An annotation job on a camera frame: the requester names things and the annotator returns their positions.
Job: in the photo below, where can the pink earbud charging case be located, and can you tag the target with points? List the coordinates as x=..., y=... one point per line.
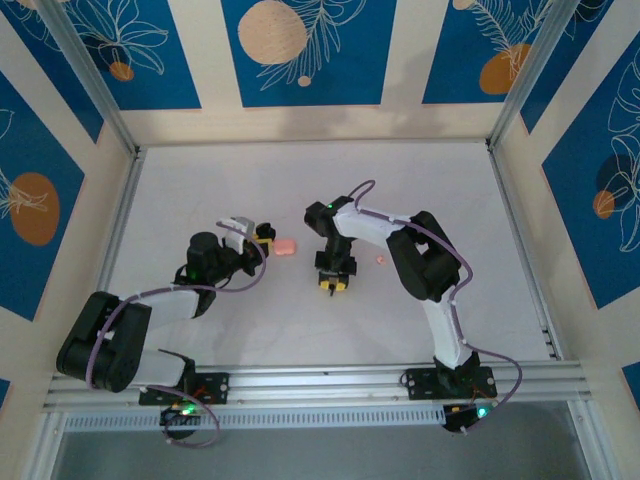
x=285, y=247

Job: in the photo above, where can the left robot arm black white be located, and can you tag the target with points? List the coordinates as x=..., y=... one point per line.
x=170, y=305

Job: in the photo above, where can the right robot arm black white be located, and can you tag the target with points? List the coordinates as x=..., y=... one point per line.
x=370, y=225

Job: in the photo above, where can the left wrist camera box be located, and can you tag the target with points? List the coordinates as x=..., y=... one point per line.
x=240, y=226

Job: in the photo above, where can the aluminium table side rail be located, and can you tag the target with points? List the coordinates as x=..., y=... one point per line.
x=520, y=240
x=125, y=210

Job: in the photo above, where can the wide aluminium mounting rail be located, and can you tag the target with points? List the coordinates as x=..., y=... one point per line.
x=310, y=382

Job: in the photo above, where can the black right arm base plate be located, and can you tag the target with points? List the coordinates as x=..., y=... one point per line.
x=422, y=382

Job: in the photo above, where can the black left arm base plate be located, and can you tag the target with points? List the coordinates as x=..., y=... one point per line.
x=217, y=387

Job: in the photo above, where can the aluminium frame post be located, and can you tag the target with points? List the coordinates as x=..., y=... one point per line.
x=90, y=75
x=530, y=75

